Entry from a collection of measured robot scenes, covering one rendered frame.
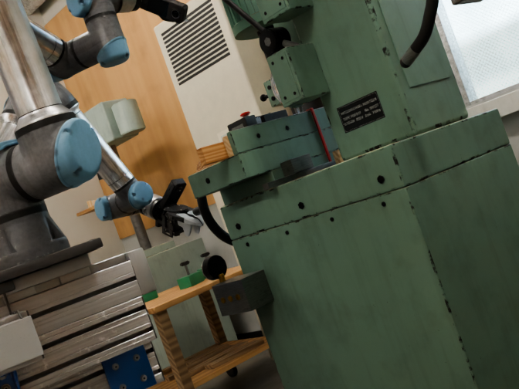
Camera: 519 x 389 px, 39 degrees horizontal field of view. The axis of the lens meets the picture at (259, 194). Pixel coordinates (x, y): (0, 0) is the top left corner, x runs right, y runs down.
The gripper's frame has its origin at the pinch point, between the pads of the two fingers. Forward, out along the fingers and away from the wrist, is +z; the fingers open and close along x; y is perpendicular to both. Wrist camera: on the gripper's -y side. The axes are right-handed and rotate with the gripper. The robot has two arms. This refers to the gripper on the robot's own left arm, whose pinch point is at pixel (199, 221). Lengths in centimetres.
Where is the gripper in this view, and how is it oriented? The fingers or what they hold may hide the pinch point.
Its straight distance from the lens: 213.7
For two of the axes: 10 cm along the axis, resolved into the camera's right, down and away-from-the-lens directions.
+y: -0.5, 9.5, 3.1
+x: -7.4, 1.8, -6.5
